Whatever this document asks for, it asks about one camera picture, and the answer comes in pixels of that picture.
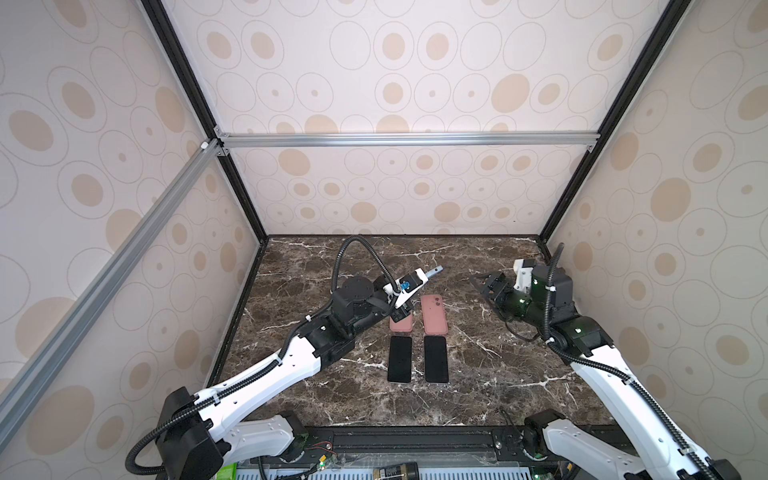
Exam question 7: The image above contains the pink phone case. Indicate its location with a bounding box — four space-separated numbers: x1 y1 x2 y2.
420 295 449 336
389 315 413 333

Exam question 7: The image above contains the phone with black screen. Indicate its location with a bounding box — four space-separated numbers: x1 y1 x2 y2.
424 335 449 384

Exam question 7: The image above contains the light blue cased phone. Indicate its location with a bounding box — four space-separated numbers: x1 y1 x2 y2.
425 266 443 278

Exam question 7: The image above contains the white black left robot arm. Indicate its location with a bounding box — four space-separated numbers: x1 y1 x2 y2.
151 269 428 479

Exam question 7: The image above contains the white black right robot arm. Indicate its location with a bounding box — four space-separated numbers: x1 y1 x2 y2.
470 260 740 479

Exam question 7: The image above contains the dark bottle at front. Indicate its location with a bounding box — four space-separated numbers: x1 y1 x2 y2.
372 462 420 480

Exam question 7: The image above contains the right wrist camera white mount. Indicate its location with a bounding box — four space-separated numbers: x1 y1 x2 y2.
513 259 537 295

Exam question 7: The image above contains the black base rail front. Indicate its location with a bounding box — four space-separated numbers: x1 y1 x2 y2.
227 424 673 480

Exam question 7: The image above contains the horizontal aluminium rail back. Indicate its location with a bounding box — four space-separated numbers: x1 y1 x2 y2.
221 131 600 149

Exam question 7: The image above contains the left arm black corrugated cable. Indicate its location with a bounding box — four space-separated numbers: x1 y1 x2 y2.
124 235 400 476

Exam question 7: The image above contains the black corner frame post right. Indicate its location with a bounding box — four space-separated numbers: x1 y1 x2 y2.
538 0 693 248

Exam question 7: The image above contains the black corner frame post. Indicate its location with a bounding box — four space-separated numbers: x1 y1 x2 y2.
538 0 693 248
140 0 269 242

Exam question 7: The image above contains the black corner frame post left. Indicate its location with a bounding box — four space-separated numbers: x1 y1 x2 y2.
140 0 269 242

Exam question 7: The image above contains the diagonal aluminium rail left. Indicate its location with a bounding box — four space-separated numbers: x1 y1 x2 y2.
1 138 222 449

